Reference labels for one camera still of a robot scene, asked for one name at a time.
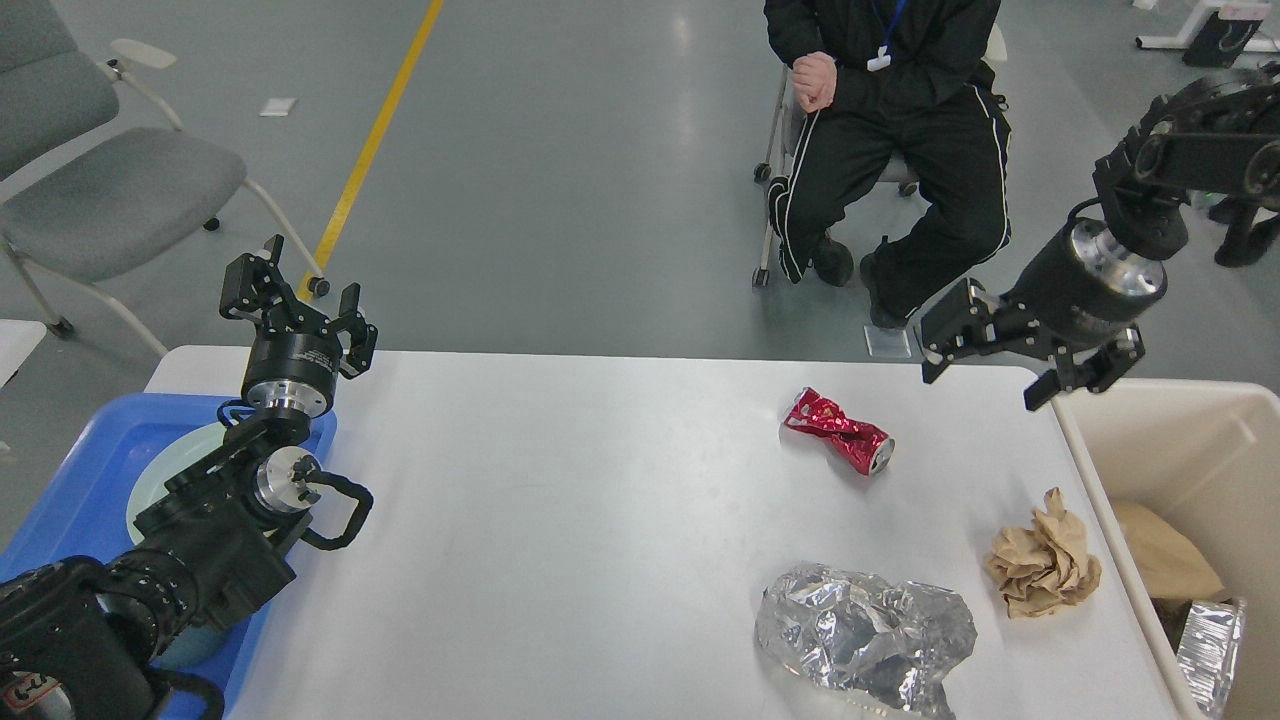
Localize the aluminium foil tray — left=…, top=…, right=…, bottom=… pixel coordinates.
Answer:
left=1176, top=600, right=1247, bottom=719

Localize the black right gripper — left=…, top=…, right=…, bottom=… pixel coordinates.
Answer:
left=918, top=218, right=1169, bottom=413

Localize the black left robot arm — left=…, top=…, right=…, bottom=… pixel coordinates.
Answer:
left=1, top=234, right=378, bottom=719

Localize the crumpled aluminium foil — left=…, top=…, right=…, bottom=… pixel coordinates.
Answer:
left=755, top=562, right=977, bottom=719

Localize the beige plastic bin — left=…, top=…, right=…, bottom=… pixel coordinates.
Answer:
left=1051, top=378, right=1279, bottom=719

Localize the teal mug yellow inside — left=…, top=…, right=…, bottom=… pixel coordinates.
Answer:
left=151, top=624, right=234, bottom=671

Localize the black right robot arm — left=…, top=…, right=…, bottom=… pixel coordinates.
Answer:
left=918, top=61, right=1279, bottom=411

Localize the clear floor plate left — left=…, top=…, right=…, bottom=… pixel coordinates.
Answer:
left=863, top=325, right=913, bottom=360

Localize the blue plastic tray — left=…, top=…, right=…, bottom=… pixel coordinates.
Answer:
left=1, top=393, right=339, bottom=719

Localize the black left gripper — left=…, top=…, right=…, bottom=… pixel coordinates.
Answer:
left=219, top=234, right=379, bottom=418

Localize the seated person in black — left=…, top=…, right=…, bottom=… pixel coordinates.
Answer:
left=763, top=1, right=1011, bottom=329

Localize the green plate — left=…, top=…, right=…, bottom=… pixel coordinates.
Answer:
left=124, top=421, right=227, bottom=544

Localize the white chair under person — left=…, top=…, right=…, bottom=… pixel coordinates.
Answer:
left=753, top=20, right=1007, bottom=290

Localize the blue lanyard badge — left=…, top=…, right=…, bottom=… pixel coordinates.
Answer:
left=867, top=0, right=908, bottom=73

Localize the grey office chair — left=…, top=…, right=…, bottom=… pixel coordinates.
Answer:
left=1, top=1, right=302, bottom=355

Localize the black box on floor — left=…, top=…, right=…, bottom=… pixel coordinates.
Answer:
left=1181, top=6, right=1265, bottom=68

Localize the crumpled brown paper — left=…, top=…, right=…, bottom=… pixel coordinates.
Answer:
left=986, top=487, right=1102, bottom=619

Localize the white paper scrap on floor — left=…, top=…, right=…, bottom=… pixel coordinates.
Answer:
left=259, top=97, right=298, bottom=118

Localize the red snack wrapper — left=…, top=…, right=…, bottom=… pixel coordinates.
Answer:
left=783, top=387, right=896, bottom=477

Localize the brown paper bag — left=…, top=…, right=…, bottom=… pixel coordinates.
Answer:
left=1111, top=500, right=1225, bottom=601

